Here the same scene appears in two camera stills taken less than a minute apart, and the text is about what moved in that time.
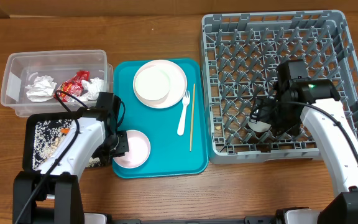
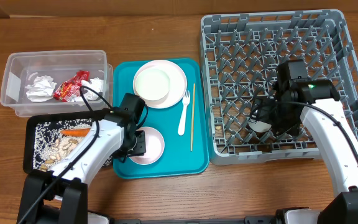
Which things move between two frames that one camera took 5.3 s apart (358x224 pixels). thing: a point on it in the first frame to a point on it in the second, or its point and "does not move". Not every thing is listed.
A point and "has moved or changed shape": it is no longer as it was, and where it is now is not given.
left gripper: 109,154 to 141,149
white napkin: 41,89 does not move
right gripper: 265,112 does not move
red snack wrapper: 73,86 does not move
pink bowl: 138,150 has moved or changed shape
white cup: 259,127 does not move
